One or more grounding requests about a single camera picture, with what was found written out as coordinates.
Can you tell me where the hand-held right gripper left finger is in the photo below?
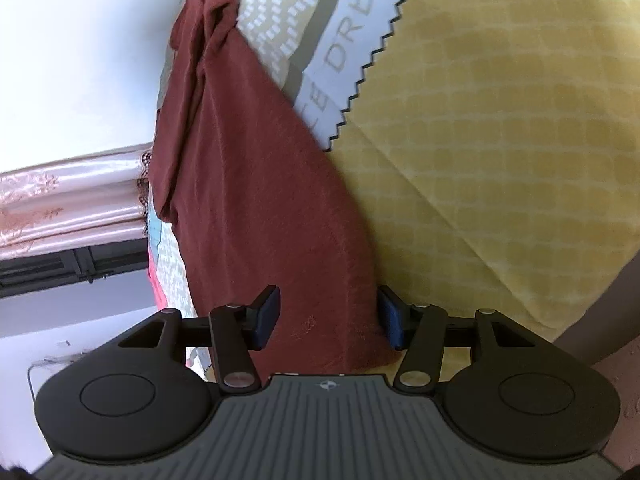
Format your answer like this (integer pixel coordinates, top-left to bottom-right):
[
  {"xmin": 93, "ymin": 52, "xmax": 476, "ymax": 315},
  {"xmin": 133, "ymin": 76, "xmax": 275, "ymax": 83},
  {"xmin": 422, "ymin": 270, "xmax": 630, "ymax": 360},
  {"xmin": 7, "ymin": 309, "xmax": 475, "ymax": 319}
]
[{"xmin": 117, "ymin": 285, "xmax": 282, "ymax": 395}]

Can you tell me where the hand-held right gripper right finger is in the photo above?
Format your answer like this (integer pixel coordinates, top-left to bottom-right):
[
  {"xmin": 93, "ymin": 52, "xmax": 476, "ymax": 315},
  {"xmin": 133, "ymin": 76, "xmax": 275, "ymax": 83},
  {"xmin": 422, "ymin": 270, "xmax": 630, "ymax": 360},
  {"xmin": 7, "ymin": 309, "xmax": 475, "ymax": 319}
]
[{"xmin": 377, "ymin": 285, "xmax": 538, "ymax": 393}]

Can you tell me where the maroon long-sleeved sweater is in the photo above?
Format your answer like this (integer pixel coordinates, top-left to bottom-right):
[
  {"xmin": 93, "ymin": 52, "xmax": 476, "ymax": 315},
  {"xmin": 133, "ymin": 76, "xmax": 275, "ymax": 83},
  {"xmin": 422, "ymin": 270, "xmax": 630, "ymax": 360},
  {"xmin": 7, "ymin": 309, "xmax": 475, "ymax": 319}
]
[{"xmin": 150, "ymin": 0, "xmax": 401, "ymax": 376}]

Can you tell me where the pink blanket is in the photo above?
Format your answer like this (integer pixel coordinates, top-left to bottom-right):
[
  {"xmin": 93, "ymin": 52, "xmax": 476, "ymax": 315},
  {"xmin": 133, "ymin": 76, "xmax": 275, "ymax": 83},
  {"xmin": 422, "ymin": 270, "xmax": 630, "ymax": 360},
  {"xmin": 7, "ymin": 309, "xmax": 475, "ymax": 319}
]
[{"xmin": 148, "ymin": 252, "xmax": 171, "ymax": 312}]

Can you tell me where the dark brown cloth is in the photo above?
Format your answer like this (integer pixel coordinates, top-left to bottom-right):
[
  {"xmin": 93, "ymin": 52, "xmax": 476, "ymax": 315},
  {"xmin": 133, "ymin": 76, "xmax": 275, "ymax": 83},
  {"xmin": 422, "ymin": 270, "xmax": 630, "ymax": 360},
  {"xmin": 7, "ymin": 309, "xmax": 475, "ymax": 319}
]
[{"xmin": 554, "ymin": 255, "xmax": 640, "ymax": 373}]

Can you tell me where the patterned bed sheet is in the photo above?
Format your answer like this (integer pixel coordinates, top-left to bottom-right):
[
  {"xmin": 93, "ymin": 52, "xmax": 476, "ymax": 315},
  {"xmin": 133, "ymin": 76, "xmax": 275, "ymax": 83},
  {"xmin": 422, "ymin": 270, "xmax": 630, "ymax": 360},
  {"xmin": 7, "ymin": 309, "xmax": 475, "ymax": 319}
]
[{"xmin": 145, "ymin": 0, "xmax": 640, "ymax": 376}]

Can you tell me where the pink satin lace curtain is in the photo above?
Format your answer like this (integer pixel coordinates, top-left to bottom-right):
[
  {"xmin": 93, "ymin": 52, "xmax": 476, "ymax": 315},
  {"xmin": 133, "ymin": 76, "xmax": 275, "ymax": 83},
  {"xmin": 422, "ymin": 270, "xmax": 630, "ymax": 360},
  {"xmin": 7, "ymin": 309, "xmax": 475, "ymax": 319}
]
[{"xmin": 0, "ymin": 144, "xmax": 153, "ymax": 261}]

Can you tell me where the dark window frame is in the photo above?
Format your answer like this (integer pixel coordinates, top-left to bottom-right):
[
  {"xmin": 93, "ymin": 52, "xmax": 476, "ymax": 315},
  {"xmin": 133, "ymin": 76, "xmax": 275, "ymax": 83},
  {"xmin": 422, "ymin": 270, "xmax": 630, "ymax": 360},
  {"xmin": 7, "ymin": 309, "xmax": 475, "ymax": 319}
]
[{"xmin": 0, "ymin": 237, "xmax": 151, "ymax": 302}]

